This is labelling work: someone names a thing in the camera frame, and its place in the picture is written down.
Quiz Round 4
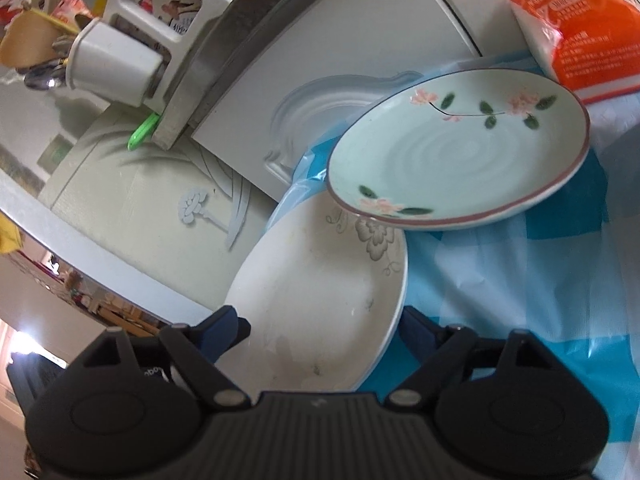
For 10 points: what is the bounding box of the white cutlery holder cup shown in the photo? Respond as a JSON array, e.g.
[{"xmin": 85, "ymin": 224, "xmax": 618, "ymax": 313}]
[{"xmin": 65, "ymin": 17, "xmax": 165, "ymax": 108}]

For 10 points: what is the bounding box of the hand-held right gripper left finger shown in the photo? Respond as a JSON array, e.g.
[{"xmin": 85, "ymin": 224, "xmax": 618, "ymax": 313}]
[{"xmin": 75, "ymin": 305, "xmax": 251, "ymax": 408}]

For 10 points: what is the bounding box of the red snack packet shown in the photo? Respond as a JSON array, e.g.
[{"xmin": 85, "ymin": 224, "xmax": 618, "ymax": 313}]
[{"xmin": 139, "ymin": 0, "xmax": 203, "ymax": 37}]

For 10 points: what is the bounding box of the white floral refrigerator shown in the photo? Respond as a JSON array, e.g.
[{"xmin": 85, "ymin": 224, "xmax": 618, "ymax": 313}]
[{"xmin": 39, "ymin": 109, "xmax": 282, "ymax": 313}]

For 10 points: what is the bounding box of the metal spoon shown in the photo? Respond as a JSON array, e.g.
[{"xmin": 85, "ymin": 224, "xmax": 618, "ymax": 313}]
[{"xmin": 22, "ymin": 59, "xmax": 70, "ymax": 92}]

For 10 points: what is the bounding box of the blue checked plastic tablecloth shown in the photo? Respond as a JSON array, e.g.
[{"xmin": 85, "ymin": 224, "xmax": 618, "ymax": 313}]
[{"xmin": 267, "ymin": 50, "xmax": 640, "ymax": 480}]

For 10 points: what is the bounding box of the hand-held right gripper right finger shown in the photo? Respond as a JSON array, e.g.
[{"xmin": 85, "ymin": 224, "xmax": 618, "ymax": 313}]
[{"xmin": 385, "ymin": 306, "xmax": 551, "ymax": 407}]

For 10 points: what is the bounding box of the steel edged countertop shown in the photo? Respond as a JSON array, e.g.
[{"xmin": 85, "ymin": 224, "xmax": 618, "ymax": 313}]
[{"xmin": 152, "ymin": 0, "xmax": 313, "ymax": 151}]

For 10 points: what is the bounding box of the white cabinet door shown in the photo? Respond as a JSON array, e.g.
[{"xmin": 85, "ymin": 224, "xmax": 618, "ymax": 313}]
[{"xmin": 190, "ymin": 0, "xmax": 482, "ymax": 203}]

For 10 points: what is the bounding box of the pale green floral plate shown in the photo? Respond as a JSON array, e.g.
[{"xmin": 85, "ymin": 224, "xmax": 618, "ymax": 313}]
[{"xmin": 326, "ymin": 69, "xmax": 591, "ymax": 232}]

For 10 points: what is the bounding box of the orange and white packet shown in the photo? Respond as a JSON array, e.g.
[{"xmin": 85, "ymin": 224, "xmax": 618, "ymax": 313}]
[{"xmin": 507, "ymin": 0, "xmax": 640, "ymax": 106}]

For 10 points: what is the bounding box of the white plate grey floral print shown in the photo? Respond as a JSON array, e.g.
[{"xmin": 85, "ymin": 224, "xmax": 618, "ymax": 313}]
[{"xmin": 212, "ymin": 192, "xmax": 410, "ymax": 395}]

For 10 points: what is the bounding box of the wooden spatula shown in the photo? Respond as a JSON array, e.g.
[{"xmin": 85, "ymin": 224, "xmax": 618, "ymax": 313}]
[{"xmin": 0, "ymin": 9, "xmax": 68, "ymax": 70}]

